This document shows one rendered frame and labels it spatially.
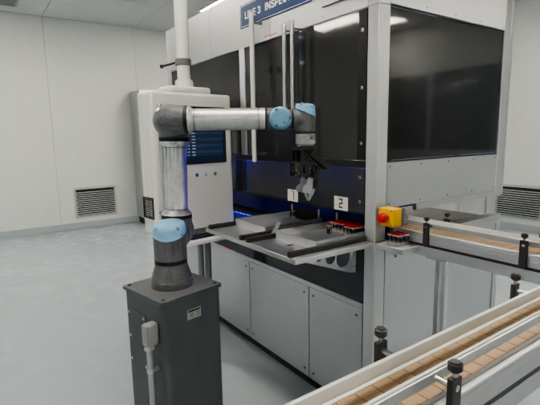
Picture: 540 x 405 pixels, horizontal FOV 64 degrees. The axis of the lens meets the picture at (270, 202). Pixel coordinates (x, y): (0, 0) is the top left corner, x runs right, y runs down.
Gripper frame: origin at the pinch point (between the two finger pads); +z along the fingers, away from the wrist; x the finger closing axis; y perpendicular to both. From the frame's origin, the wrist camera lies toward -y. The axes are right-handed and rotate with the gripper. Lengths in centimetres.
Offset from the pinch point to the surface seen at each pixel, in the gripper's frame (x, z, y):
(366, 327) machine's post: 9, 57, -24
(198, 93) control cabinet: -91, -47, 2
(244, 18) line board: -81, -87, -23
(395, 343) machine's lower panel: 12, 68, -40
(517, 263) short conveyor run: 62, 18, -35
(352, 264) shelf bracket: 1.0, 31.5, -23.0
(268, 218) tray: -54, 19, -18
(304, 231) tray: -19.8, 19.3, -13.9
